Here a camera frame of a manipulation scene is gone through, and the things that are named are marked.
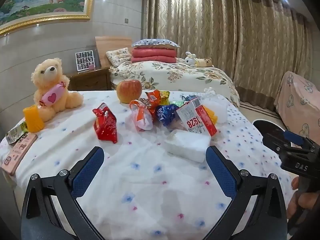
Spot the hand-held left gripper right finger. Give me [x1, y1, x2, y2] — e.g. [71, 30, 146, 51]
[204, 145, 288, 240]

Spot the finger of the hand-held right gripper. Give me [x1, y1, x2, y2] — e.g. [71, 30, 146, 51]
[262, 132, 292, 156]
[284, 131, 305, 146]

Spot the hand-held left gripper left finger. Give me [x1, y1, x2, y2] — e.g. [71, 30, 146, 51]
[21, 145, 113, 240]

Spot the black bin with white rim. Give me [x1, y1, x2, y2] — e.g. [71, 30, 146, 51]
[252, 119, 287, 145]

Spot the white foam block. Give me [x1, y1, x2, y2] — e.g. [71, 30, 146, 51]
[164, 129, 212, 163]

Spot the large red snack packet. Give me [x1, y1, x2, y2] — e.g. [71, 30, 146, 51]
[92, 102, 118, 144]

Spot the large orange foam net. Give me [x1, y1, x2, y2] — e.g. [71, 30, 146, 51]
[204, 106, 218, 124]

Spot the white and red paper package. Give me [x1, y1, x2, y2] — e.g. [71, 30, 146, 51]
[176, 97, 217, 137]

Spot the clear plastic bag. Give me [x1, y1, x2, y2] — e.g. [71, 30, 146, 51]
[197, 87, 228, 123]

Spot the orange and white snack packet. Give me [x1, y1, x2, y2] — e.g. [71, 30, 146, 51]
[129, 99, 154, 132]

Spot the dark blue snack packet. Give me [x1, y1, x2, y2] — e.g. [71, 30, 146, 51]
[155, 104, 179, 127]

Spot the yellow snack packet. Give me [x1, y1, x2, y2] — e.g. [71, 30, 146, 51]
[159, 90, 171, 105]

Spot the person's right hand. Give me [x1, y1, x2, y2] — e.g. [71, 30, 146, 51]
[286, 177, 318, 220]

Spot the pink heart print cover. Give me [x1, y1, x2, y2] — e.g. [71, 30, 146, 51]
[274, 70, 320, 144]

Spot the flat pink box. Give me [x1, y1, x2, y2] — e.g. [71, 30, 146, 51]
[1, 133, 38, 175]

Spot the small orange foam net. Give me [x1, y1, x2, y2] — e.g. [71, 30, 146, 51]
[23, 105, 44, 133]

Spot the green striped snack packet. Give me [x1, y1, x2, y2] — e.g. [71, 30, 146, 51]
[5, 122, 29, 144]

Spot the wooden nightstand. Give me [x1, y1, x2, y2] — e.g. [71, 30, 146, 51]
[64, 67, 112, 92]

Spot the red apple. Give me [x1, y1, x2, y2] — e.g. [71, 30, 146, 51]
[116, 79, 143, 104]

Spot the beige teddy bear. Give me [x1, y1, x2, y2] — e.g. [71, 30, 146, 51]
[31, 57, 84, 122]

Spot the bed with floral cover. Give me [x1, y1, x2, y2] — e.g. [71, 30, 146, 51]
[109, 57, 240, 108]

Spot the yellow plush toy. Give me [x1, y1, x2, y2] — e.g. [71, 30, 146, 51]
[196, 57, 215, 68]

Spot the white rabbit plush toy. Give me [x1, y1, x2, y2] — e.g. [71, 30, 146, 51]
[184, 51, 200, 67]

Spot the small floral pillow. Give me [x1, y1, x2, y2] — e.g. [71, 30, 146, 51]
[106, 47, 132, 67]

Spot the beige patterned curtain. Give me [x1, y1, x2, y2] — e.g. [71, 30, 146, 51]
[142, 0, 316, 113]

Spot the wooden headboard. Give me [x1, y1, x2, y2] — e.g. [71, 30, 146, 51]
[95, 36, 133, 67]

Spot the red folded quilt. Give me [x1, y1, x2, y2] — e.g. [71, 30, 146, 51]
[130, 47, 177, 63]

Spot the blue trimmed pillow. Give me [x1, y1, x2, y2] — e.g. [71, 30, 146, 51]
[132, 39, 181, 48]

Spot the photo collage frame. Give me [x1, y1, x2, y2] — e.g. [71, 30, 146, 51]
[75, 50, 95, 71]

